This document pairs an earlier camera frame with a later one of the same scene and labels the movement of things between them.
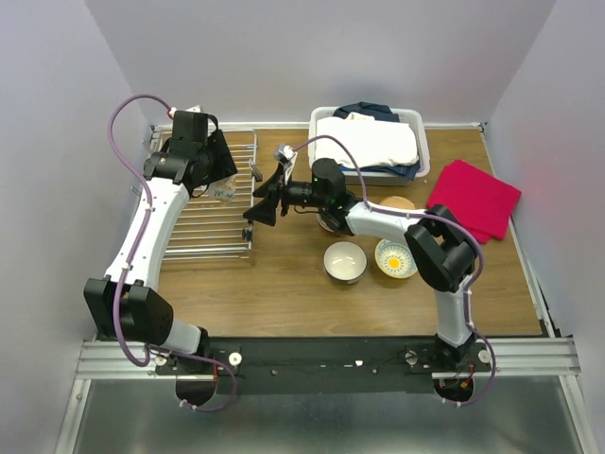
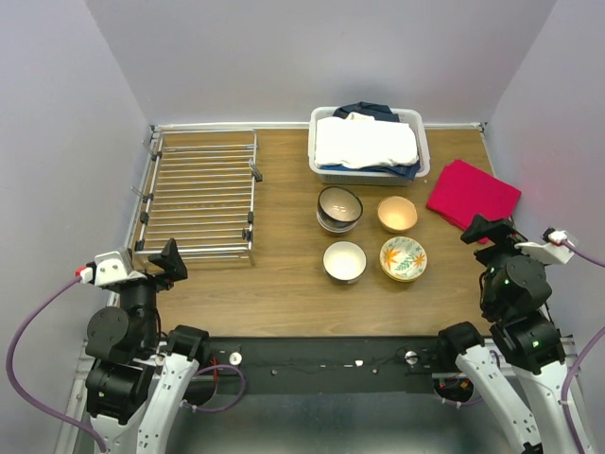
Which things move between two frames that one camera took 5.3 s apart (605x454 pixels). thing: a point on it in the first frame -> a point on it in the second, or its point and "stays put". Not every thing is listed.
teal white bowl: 344,262 stays put
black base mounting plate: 328,364 stays put
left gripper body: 203,156 -> 141,297
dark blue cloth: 381,113 stays put
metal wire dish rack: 207,227 stays put
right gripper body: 301,193 -> 493,257
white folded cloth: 371,142 stays put
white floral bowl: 223,188 -> 403,258
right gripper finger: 265,211 -> 494,231
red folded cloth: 478,201 stays put
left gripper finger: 220,161 -> 171,261
